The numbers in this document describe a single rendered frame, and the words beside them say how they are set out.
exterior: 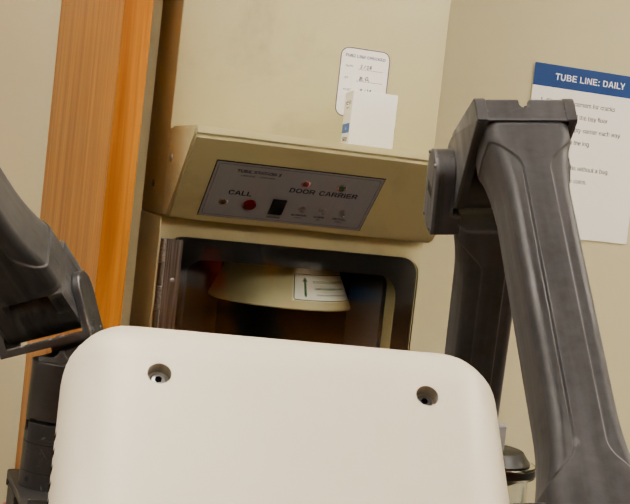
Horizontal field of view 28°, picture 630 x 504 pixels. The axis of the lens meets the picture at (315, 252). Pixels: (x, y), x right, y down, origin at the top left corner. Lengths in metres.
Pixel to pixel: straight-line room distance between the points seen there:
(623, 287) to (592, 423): 1.36
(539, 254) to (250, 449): 0.37
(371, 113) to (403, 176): 0.08
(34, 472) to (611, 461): 0.48
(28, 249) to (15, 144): 0.82
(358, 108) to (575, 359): 0.62
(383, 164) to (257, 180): 0.14
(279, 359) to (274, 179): 0.78
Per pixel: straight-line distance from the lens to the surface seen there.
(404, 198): 1.41
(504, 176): 0.91
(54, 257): 1.02
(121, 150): 1.29
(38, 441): 1.05
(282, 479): 0.55
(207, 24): 1.41
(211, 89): 1.41
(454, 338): 1.08
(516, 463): 1.47
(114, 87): 1.30
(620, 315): 2.16
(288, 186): 1.36
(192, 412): 0.56
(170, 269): 1.39
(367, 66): 1.47
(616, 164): 2.13
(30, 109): 1.81
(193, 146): 1.30
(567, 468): 0.78
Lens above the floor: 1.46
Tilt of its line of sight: 3 degrees down
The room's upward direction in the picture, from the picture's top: 6 degrees clockwise
